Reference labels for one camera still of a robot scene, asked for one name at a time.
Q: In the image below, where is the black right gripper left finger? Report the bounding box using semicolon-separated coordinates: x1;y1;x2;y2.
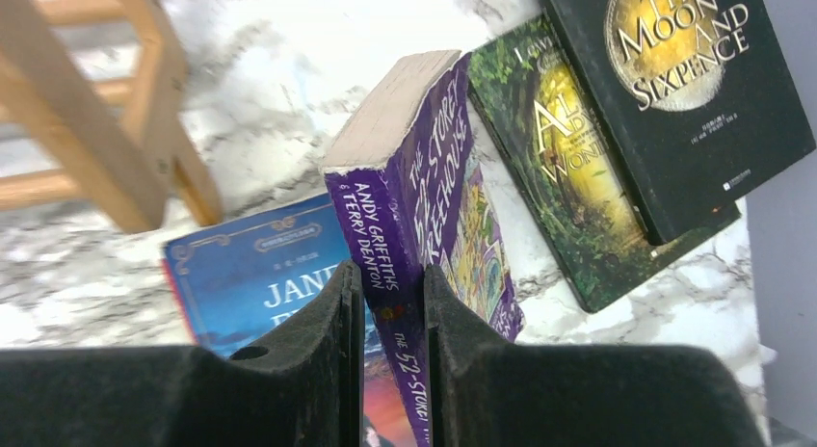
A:
1;261;364;446

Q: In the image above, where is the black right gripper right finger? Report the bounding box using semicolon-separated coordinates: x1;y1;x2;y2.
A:
423;266;764;446

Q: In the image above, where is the purple 52-Storey Treehouse book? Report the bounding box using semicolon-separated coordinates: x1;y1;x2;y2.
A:
322;50;524;446

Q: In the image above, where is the blue Jane Eyre book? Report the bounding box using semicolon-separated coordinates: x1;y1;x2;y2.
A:
164;194;415;446

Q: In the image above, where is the green Alice Wonderland book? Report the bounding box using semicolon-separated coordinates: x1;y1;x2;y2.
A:
468;15;740;313

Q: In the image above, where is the wooden book rack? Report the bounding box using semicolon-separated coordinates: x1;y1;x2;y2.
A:
1;0;224;233

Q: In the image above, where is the black Moon and Sixpence book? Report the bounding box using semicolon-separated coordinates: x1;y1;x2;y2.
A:
540;0;816;245

